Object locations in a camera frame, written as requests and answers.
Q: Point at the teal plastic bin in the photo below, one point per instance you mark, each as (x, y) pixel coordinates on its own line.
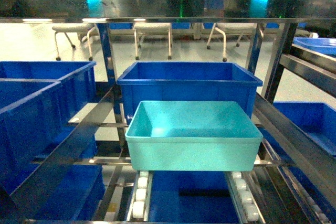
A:
(192, 136)

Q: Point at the blue bin behind teal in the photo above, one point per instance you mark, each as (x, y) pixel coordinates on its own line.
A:
(187, 81)

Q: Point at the blue bin bottom left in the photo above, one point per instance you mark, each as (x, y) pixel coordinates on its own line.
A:
(77, 196)

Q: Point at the white roller track left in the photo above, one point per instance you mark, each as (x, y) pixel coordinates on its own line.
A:
(139, 204)

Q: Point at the blue bin left rear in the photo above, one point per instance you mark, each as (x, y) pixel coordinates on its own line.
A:
(78, 85)

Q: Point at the steel shelf upright post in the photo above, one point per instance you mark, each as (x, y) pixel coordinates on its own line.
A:
(282, 45)

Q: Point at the white chair right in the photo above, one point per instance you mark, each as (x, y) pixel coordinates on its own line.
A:
(224, 28)

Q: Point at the blue bin right shelf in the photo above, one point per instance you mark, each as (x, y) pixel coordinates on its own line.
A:
(316, 119)

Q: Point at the white roller track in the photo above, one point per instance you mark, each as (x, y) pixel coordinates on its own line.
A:
(244, 202)
(139, 204)

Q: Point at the blue bin bottom centre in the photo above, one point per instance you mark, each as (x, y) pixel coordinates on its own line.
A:
(191, 197)

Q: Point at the white roller track right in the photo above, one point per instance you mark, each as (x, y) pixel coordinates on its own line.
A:
(244, 202)

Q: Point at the blue bin left front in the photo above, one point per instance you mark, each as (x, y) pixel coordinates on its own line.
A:
(31, 119)

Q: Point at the blue bin far right upper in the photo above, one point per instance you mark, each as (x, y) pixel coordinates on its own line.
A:
(321, 45)

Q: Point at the white chair centre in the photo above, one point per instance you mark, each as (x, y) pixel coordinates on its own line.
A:
(152, 31)

